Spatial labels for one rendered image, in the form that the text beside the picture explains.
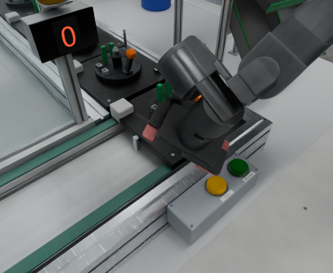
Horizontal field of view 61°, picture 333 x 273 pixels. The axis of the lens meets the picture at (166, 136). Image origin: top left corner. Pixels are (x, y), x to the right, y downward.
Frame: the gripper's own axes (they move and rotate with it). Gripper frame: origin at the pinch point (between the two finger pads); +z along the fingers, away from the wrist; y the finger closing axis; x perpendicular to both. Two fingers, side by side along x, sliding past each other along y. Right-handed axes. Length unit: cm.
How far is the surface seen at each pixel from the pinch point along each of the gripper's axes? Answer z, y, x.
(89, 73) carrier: 28.6, -29.1, 20.7
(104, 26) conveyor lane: 44, -39, 50
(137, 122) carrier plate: 15.6, -9.0, 8.4
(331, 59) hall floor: 131, 122, 223
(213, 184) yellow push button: 3.5, 10.4, -1.1
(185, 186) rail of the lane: 6.3, 6.0, -3.3
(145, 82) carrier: 22.1, -12.9, 24.0
